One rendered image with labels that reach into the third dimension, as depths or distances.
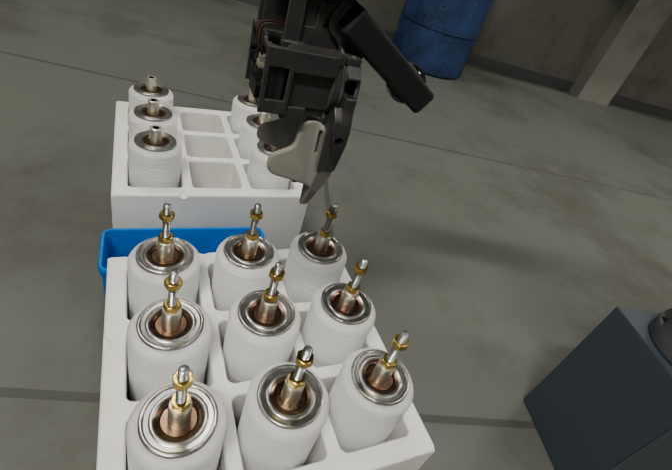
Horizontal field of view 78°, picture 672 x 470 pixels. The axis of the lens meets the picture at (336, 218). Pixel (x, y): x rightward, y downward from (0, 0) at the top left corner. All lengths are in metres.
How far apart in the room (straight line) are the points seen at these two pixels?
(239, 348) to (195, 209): 0.39
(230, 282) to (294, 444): 0.25
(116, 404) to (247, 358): 0.15
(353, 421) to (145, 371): 0.25
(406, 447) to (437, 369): 0.36
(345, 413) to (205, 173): 0.63
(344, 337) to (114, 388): 0.29
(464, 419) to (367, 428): 0.38
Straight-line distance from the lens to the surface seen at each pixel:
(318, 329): 0.61
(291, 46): 0.34
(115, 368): 0.61
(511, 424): 0.97
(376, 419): 0.55
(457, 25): 2.88
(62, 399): 0.81
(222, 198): 0.88
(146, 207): 0.88
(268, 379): 0.52
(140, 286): 0.62
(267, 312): 0.56
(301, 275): 0.67
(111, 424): 0.57
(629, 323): 0.84
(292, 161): 0.38
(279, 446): 0.51
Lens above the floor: 0.69
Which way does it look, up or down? 35 degrees down
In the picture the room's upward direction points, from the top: 19 degrees clockwise
